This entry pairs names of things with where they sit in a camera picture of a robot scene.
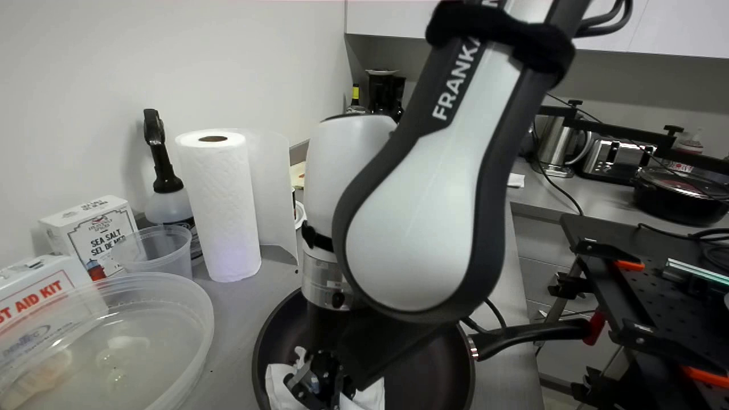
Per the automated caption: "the thick black gripper cable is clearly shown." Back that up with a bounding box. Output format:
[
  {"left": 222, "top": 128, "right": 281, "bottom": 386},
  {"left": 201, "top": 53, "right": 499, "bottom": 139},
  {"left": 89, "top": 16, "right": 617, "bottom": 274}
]
[{"left": 571, "top": 0, "right": 635, "bottom": 40}]

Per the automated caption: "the black breadboard cart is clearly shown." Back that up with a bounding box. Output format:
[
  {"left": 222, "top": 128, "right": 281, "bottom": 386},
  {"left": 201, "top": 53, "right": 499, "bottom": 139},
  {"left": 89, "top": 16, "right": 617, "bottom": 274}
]
[{"left": 560, "top": 214, "right": 729, "bottom": 410}]

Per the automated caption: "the spray bottle black trigger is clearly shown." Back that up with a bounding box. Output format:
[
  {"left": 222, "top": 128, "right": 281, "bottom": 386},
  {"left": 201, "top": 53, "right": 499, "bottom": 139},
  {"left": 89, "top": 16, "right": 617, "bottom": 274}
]
[{"left": 140, "top": 107, "right": 196, "bottom": 225}]

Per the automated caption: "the silver toaster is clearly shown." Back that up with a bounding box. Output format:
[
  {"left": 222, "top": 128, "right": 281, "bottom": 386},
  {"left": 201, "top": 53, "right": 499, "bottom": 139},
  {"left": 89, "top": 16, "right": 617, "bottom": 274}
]
[{"left": 582, "top": 135, "right": 659, "bottom": 185}]

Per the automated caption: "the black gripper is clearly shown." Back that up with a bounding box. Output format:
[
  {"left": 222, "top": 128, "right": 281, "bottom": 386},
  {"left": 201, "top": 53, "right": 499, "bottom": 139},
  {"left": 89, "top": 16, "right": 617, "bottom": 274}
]
[{"left": 287, "top": 306, "right": 359, "bottom": 407}]

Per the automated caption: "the white paper towel roll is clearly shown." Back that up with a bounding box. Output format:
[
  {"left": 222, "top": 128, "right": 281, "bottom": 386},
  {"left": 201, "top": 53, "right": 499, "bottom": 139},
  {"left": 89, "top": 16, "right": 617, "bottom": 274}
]
[{"left": 172, "top": 128, "right": 265, "bottom": 285}]

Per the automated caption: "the large clear plastic container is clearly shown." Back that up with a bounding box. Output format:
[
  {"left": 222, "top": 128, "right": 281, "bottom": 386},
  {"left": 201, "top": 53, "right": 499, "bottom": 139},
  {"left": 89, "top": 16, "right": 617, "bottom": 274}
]
[{"left": 0, "top": 270, "right": 216, "bottom": 410}]

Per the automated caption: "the black coffee maker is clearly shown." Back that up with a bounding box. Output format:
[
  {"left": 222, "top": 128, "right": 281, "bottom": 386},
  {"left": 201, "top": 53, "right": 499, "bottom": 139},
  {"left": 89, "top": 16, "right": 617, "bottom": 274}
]
[{"left": 361, "top": 66, "right": 407, "bottom": 123}]

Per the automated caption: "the silver kettle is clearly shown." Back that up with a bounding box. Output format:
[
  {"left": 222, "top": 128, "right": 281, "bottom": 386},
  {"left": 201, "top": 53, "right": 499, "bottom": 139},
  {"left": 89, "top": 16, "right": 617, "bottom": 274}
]
[{"left": 543, "top": 111, "right": 588, "bottom": 173}]

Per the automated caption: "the white sea salt box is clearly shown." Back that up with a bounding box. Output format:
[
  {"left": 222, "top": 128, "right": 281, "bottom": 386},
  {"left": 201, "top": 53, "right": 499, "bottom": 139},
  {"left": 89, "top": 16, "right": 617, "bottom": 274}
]
[{"left": 38, "top": 194, "right": 145, "bottom": 283}]

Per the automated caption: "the orange handled bar clamp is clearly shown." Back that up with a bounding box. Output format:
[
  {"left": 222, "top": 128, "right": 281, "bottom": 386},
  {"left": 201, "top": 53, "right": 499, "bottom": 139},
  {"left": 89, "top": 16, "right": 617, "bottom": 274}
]
[
  {"left": 566, "top": 361, "right": 729, "bottom": 410},
  {"left": 544, "top": 236, "right": 651, "bottom": 303}
]

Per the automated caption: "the black frying pan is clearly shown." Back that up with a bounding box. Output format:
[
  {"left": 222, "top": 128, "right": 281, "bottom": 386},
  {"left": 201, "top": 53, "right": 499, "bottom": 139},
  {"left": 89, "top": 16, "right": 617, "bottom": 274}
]
[{"left": 250, "top": 285, "right": 595, "bottom": 410}]

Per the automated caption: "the small clear plastic container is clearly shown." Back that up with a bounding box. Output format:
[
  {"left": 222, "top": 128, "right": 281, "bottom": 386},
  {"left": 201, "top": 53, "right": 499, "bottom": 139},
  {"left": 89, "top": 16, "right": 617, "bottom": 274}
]
[{"left": 122, "top": 222, "right": 196, "bottom": 283}]

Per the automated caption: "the white first aid kit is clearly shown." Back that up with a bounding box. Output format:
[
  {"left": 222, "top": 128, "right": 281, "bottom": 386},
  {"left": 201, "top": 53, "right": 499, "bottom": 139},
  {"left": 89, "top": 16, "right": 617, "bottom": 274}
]
[{"left": 0, "top": 252, "right": 109, "bottom": 360}]

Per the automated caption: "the black round skillet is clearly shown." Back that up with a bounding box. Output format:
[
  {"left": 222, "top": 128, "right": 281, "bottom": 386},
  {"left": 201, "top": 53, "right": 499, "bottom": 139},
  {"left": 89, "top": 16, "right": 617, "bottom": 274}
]
[{"left": 634, "top": 162, "right": 729, "bottom": 225}]

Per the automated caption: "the black strap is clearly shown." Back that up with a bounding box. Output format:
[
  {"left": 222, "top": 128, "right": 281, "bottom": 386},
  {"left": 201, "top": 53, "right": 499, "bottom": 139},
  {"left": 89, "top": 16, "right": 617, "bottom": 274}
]
[{"left": 424, "top": 0, "right": 576, "bottom": 77}]

